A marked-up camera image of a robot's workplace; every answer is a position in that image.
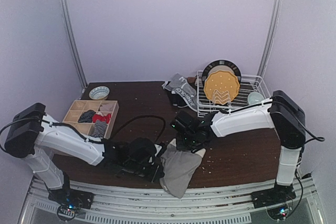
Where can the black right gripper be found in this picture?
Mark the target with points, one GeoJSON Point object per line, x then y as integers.
{"type": "Point", "coordinates": [189, 146]}

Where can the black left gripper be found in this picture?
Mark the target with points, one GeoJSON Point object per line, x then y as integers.
{"type": "Point", "coordinates": [156, 171]}

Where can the grey underwear white waistband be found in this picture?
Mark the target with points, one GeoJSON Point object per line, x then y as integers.
{"type": "Point", "coordinates": [179, 168]}

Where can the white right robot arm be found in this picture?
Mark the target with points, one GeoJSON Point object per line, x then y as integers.
{"type": "Point", "coordinates": [279, 112]}

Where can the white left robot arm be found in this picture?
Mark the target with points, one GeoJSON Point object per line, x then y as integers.
{"type": "Point", "coordinates": [32, 130]}

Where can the black underwear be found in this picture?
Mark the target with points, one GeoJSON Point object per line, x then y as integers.
{"type": "Point", "coordinates": [176, 100]}

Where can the grey striped rolled underwear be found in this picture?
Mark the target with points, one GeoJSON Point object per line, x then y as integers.
{"type": "Point", "coordinates": [99, 129]}

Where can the red rolled underwear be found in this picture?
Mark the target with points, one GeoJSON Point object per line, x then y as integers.
{"type": "Point", "coordinates": [106, 118]}

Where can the pink beige rolled underwear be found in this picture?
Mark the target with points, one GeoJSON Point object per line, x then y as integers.
{"type": "Point", "coordinates": [107, 107]}

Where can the dark striped rolled underwear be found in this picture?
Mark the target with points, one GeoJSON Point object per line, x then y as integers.
{"type": "Point", "coordinates": [87, 117]}

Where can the brown cloth item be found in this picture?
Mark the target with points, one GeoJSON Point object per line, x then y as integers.
{"type": "Point", "coordinates": [191, 79]}

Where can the yellow scalloped plate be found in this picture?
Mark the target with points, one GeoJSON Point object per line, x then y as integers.
{"type": "Point", "coordinates": [221, 87]}

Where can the pale green glass bowl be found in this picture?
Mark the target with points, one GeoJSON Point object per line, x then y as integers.
{"type": "Point", "coordinates": [254, 98]}

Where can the blue yellow patterned bowl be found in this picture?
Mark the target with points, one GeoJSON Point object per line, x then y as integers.
{"type": "Point", "coordinates": [99, 93]}

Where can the black rimmed plate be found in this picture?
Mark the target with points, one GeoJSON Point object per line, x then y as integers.
{"type": "Point", "coordinates": [223, 65]}

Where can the wooden compartment organizer box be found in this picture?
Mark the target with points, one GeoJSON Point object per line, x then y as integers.
{"type": "Point", "coordinates": [78, 107]}

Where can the aluminium rail front frame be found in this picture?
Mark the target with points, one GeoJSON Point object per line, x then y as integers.
{"type": "Point", "coordinates": [231, 204]}

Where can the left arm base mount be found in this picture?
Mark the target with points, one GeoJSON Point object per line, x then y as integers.
{"type": "Point", "coordinates": [70, 201]}

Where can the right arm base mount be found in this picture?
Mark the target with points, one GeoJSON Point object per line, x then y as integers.
{"type": "Point", "coordinates": [276, 201]}

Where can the right aluminium corner post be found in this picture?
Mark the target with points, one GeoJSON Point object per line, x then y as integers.
{"type": "Point", "coordinates": [270, 37]}

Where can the aluminium corner post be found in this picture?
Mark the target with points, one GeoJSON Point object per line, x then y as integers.
{"type": "Point", "coordinates": [270, 37]}
{"type": "Point", "coordinates": [72, 43]}

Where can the left aluminium corner post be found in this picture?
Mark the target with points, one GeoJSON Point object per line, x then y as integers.
{"type": "Point", "coordinates": [72, 43]}

